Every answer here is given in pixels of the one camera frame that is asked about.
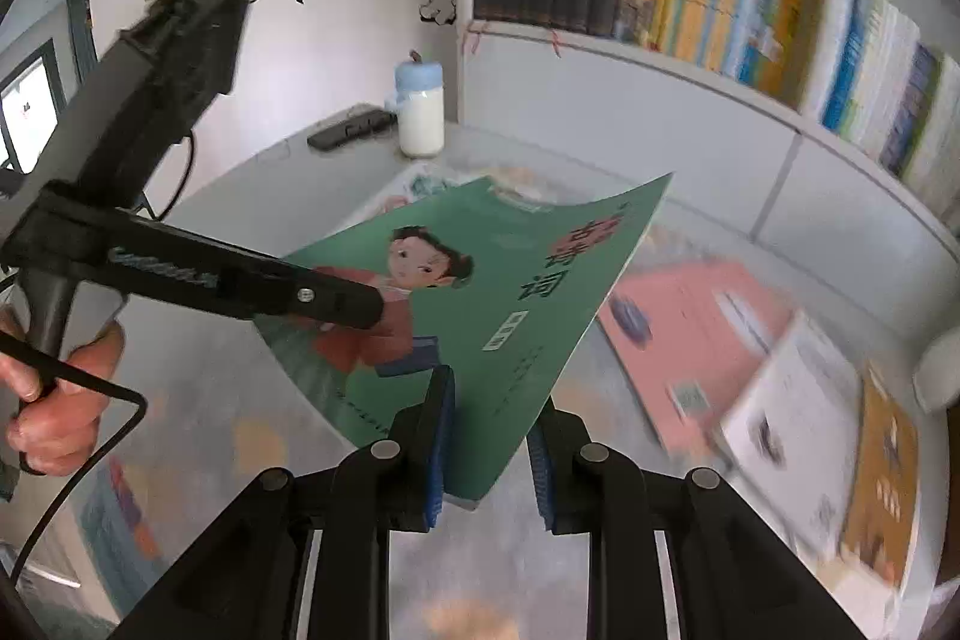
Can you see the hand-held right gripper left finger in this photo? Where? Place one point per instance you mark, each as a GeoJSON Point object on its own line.
{"type": "Point", "coordinates": [439, 452]}

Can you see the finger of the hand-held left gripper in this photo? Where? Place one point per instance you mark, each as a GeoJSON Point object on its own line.
{"type": "Point", "coordinates": [322, 299]}

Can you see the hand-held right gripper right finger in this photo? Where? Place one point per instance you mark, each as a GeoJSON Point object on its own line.
{"type": "Point", "coordinates": [540, 482]}

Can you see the green book white label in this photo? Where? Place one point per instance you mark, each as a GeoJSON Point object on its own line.
{"type": "Point", "coordinates": [510, 250]}

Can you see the person's left hand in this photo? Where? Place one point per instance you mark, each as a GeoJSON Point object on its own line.
{"type": "Point", "coordinates": [60, 419]}

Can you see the computer monitor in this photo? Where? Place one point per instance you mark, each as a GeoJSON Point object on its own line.
{"type": "Point", "coordinates": [26, 115]}

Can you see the black remote control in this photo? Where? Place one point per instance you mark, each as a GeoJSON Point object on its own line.
{"type": "Point", "coordinates": [349, 130]}

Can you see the white bottle blue lid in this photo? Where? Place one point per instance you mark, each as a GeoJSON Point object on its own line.
{"type": "Point", "coordinates": [420, 119]}

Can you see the pink book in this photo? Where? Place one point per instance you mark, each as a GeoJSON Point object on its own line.
{"type": "Point", "coordinates": [697, 325]}

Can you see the white book green-dressed figure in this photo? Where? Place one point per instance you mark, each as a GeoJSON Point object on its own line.
{"type": "Point", "coordinates": [810, 400]}

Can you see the orange brown book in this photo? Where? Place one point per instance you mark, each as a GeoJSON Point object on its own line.
{"type": "Point", "coordinates": [885, 460]}

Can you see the white ribbed vase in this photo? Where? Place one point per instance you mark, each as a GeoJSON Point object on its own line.
{"type": "Point", "coordinates": [941, 370]}

